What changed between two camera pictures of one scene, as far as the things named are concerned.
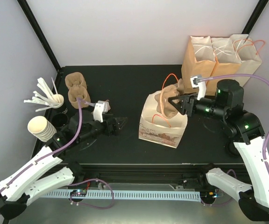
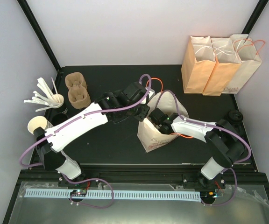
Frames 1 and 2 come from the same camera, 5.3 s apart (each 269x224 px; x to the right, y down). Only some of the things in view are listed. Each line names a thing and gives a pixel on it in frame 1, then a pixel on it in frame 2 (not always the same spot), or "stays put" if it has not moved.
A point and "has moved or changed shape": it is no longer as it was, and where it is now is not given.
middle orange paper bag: x=227 y=62 stays put
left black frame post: x=28 y=11 stays put
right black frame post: x=255 y=17 stays put
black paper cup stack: x=60 y=115 stays put
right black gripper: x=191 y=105 to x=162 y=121
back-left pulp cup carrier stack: x=76 y=83 stays put
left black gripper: x=116 y=130 to x=141 y=117
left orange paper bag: x=199 y=59 stays put
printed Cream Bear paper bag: x=156 y=128 has moved or changed shape
